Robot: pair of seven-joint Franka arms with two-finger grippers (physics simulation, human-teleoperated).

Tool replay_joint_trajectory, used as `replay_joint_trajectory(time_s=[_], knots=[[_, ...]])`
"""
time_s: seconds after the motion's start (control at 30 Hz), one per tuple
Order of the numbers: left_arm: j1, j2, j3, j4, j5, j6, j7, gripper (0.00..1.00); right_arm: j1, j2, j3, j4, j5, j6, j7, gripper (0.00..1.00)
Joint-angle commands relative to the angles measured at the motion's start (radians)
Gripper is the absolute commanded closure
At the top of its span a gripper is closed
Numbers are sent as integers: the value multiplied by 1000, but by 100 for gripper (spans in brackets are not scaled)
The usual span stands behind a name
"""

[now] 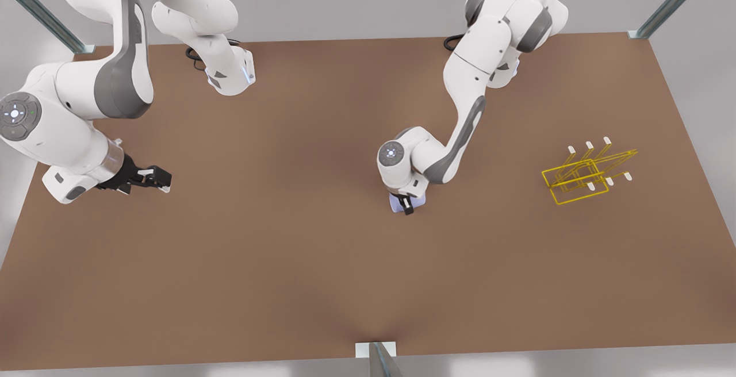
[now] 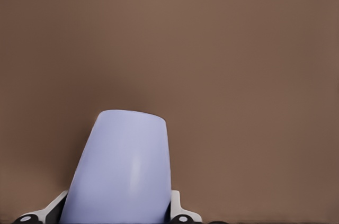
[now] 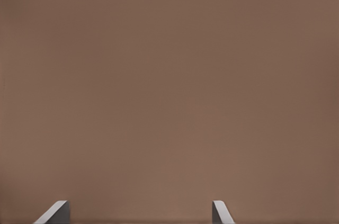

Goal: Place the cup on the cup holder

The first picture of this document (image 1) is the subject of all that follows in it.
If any pale lavender cup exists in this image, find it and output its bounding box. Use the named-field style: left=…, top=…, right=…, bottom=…
left=389, top=191, right=428, bottom=214

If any yellow wire cup holder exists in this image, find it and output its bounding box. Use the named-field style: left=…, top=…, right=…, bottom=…
left=541, top=136, right=639, bottom=206

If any silver frame post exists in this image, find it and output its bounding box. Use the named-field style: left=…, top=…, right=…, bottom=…
left=627, top=0, right=723, bottom=40
left=355, top=341, right=399, bottom=377
left=0, top=0, right=96, bottom=55

